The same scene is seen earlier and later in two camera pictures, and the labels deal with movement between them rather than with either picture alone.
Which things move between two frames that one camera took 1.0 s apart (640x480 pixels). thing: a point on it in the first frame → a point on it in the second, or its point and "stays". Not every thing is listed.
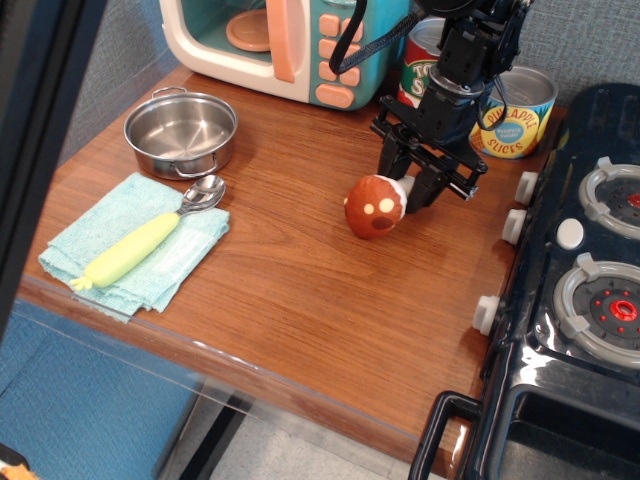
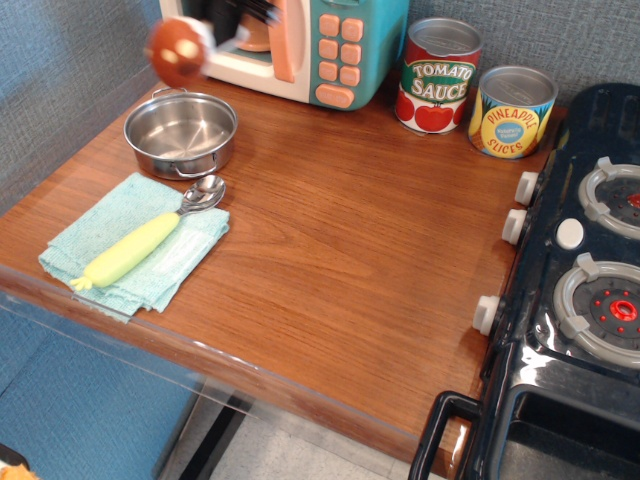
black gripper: (438, 130) → (225, 15)
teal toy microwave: (289, 47) stays
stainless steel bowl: (175, 134) stays
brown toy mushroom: (375, 205) → (177, 48)
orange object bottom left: (17, 472) stays
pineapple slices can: (516, 113) stays
